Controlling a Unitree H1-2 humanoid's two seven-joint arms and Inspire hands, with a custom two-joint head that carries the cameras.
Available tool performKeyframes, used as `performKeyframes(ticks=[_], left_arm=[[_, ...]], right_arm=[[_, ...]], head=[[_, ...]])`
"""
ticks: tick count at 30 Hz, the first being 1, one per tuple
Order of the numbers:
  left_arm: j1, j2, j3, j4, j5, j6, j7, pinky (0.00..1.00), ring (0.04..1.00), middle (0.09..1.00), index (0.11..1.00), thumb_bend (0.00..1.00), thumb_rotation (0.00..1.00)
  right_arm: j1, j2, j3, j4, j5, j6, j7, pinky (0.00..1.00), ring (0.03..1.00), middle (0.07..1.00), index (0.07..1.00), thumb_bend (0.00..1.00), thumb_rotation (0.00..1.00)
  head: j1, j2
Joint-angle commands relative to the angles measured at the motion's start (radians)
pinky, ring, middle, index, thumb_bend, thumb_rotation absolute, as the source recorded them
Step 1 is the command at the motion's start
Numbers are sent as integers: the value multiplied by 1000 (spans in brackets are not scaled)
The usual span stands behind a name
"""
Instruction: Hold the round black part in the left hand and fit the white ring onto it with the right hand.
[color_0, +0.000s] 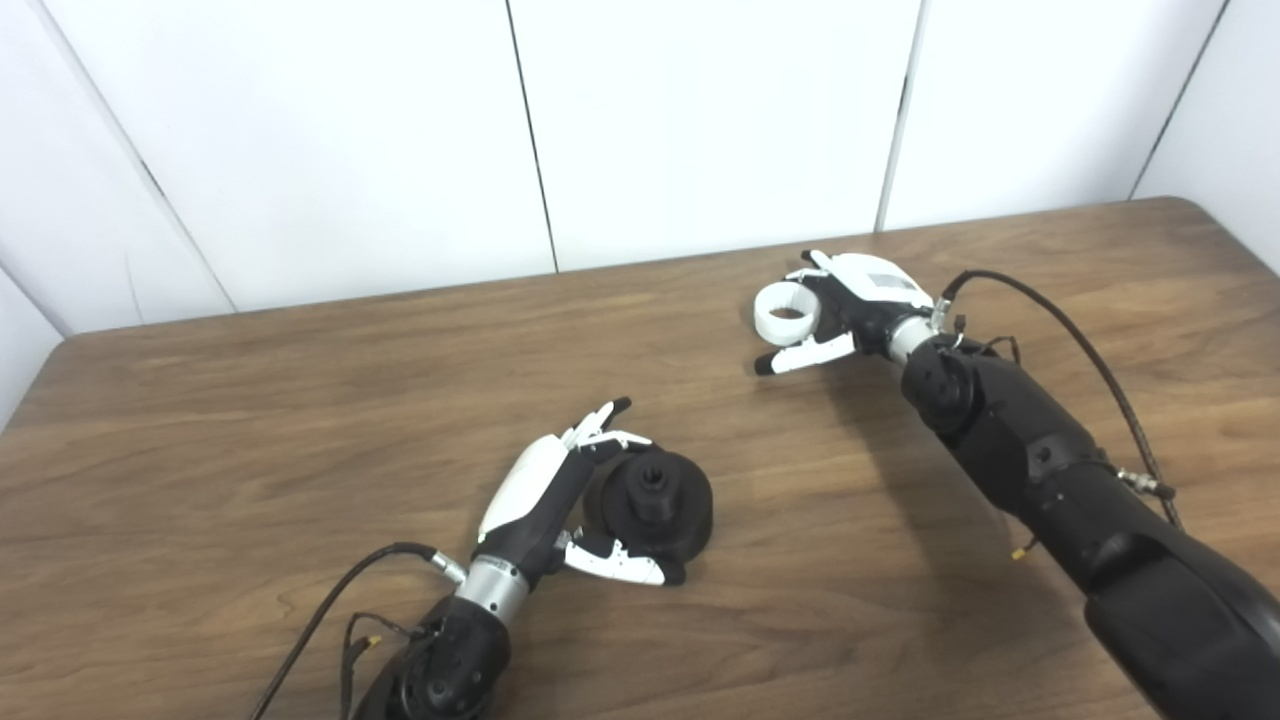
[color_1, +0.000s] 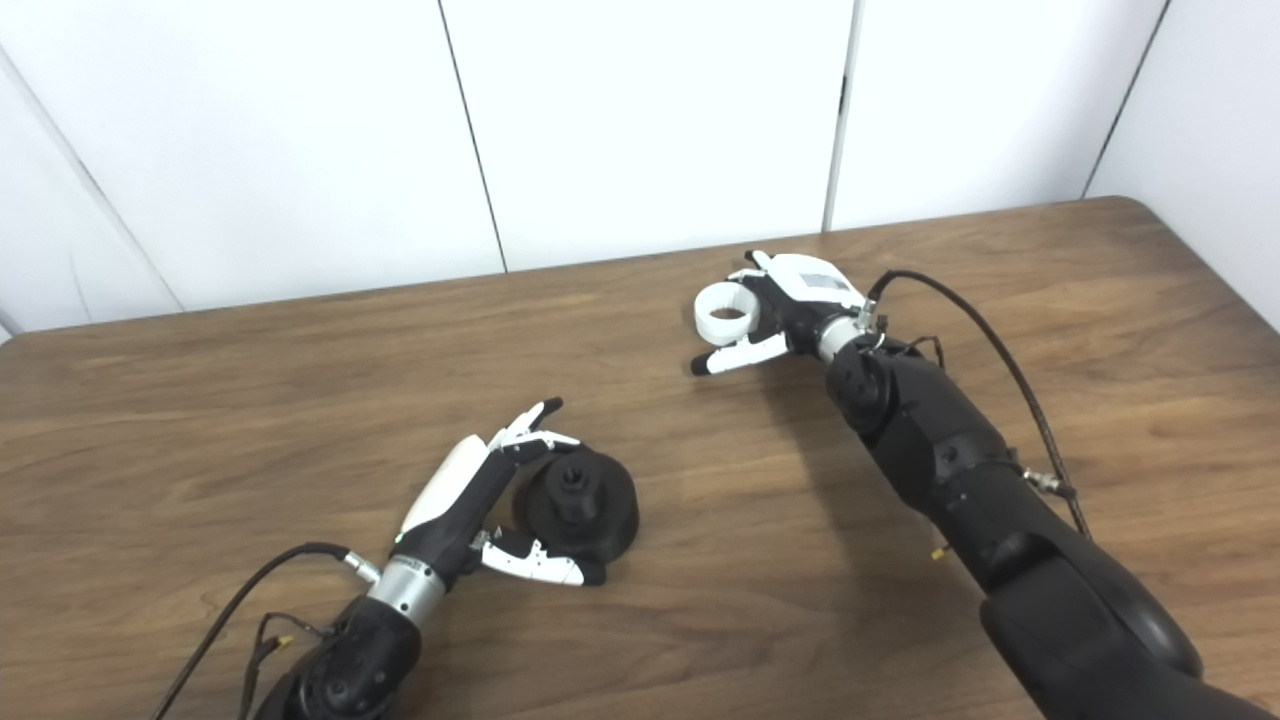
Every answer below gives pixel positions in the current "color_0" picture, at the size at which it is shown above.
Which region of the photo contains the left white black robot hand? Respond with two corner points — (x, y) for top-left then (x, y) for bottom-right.
(476, 397), (689, 588)

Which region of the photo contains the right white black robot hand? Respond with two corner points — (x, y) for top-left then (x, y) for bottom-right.
(754, 249), (936, 377)

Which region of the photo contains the white toothed plastic ring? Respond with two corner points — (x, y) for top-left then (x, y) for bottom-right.
(753, 282), (823, 343)

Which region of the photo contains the round black plastic part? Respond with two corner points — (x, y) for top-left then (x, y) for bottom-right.
(582, 448), (715, 563)

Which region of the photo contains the thin wire with dark plug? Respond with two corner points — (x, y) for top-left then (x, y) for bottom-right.
(950, 315), (1023, 363)

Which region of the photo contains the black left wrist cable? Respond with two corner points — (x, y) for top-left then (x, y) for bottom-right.
(248, 542), (466, 720)

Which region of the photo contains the thin wire with yellow plug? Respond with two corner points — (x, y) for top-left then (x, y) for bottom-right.
(338, 612), (431, 720)

